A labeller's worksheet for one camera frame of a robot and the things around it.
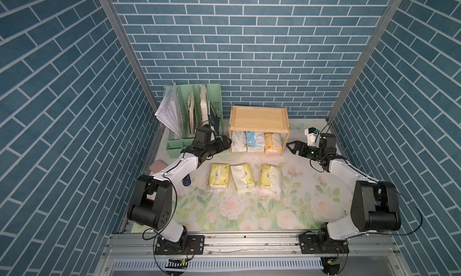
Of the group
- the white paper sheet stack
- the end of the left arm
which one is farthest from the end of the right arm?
the white paper sheet stack

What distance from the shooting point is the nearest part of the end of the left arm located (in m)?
0.66

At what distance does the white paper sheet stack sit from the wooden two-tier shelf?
0.30 metres

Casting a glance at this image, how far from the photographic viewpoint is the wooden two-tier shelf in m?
0.91

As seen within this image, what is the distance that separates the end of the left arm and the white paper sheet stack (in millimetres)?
219
